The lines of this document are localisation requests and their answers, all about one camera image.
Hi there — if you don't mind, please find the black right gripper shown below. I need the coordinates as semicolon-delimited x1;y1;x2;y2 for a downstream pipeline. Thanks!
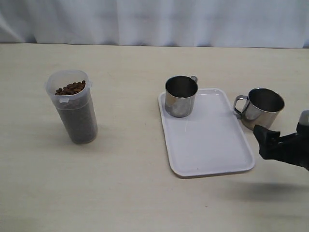
253;122;309;171

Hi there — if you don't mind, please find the steel mug with kibble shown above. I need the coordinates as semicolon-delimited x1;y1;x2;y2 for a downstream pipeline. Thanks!
165;75;198;118

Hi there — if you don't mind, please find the white plastic tray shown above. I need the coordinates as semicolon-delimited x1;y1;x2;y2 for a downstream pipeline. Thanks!
158;88;255;177

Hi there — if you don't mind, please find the white backdrop curtain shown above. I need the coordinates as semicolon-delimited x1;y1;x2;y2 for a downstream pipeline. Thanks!
0;0;309;48

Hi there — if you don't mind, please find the translucent plastic pitcher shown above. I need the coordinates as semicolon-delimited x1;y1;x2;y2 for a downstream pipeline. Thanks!
45;70;98;144

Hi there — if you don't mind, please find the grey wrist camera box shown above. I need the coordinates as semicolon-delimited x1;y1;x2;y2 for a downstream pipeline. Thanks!
298;110;309;126

